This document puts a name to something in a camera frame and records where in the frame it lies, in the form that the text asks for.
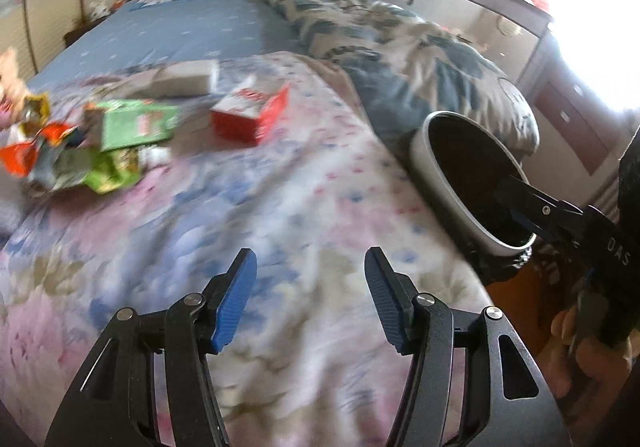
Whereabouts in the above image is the white bin with black bag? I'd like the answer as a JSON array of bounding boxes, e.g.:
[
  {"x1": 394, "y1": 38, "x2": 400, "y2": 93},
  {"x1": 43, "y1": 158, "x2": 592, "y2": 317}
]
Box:
[{"x1": 409, "y1": 111, "x2": 540, "y2": 285}]

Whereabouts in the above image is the blue bedsheet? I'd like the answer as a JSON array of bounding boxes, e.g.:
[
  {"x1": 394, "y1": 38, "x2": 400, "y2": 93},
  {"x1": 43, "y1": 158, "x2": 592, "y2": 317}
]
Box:
[{"x1": 37, "y1": 0, "x2": 311, "y2": 89}]

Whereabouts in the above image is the white block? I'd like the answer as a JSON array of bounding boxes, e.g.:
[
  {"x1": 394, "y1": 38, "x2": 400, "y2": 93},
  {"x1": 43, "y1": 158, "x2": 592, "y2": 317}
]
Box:
[{"x1": 147, "y1": 60, "x2": 221, "y2": 97}]

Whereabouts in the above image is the red and white box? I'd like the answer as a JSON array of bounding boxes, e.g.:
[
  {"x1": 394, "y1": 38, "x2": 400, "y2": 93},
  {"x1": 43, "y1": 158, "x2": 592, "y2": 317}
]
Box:
[{"x1": 210, "y1": 81, "x2": 292, "y2": 146}]

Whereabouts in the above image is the beige teddy bear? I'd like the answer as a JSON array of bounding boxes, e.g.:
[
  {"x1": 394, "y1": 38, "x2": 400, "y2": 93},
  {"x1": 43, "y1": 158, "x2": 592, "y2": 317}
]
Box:
[{"x1": 0, "y1": 48, "x2": 27, "y2": 128}]

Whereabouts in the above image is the blue patterned white quilt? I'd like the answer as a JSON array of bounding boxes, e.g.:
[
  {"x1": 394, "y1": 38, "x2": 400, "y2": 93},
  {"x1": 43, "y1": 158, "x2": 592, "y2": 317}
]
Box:
[{"x1": 256, "y1": 0, "x2": 541, "y2": 164}]

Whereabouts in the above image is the beige sliding wardrobe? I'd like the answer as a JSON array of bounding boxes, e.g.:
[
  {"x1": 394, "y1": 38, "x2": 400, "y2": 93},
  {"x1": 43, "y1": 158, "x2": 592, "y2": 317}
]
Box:
[{"x1": 0, "y1": 0, "x2": 132, "y2": 78}]

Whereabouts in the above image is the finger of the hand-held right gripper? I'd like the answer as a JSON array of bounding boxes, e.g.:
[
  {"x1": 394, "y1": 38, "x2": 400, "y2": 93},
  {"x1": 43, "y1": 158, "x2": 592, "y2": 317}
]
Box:
[
  {"x1": 509, "y1": 207, "x2": 587, "y2": 249},
  {"x1": 495, "y1": 176, "x2": 587, "y2": 225}
]

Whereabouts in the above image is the white cabinet with brown drawers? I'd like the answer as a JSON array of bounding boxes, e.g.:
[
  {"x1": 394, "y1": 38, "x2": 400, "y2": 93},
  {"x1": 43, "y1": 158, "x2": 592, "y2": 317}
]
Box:
[{"x1": 519, "y1": 34, "x2": 640, "y2": 178}]

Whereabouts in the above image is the person's right hand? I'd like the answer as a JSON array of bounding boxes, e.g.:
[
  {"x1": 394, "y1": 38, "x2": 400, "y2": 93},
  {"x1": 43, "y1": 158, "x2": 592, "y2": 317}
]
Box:
[{"x1": 542, "y1": 299, "x2": 640, "y2": 447}]

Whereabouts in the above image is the orange wrapper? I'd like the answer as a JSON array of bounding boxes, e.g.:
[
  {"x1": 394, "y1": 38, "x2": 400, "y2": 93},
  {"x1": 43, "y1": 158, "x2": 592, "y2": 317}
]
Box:
[{"x1": 0, "y1": 122, "x2": 77, "y2": 178}]

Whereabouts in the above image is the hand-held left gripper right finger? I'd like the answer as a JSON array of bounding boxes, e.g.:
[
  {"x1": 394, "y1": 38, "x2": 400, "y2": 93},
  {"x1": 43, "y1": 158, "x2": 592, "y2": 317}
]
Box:
[{"x1": 364, "y1": 247, "x2": 571, "y2": 447}]

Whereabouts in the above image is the green wrapper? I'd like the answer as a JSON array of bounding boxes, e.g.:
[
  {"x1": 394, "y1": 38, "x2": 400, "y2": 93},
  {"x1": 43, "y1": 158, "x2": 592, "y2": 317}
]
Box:
[{"x1": 29, "y1": 146, "x2": 147, "y2": 196}]

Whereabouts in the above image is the pink floral blanket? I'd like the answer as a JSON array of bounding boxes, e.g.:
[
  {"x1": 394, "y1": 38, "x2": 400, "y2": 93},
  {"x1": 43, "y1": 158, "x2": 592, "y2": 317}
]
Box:
[{"x1": 0, "y1": 51, "x2": 493, "y2": 447}]

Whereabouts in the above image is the dark wooden nightstand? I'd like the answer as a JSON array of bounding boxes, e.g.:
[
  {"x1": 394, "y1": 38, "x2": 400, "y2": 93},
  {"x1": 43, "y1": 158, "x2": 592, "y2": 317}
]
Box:
[{"x1": 64, "y1": 20, "x2": 102, "y2": 48}]

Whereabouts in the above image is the green box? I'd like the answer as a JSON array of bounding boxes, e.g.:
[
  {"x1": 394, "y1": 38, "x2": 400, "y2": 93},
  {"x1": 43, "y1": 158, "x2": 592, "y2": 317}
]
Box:
[{"x1": 84, "y1": 98, "x2": 180, "y2": 153}]

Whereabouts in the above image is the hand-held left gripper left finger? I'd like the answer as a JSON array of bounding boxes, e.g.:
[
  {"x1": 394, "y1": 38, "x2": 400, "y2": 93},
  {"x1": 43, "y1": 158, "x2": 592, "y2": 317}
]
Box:
[{"x1": 45, "y1": 248, "x2": 258, "y2": 447}]

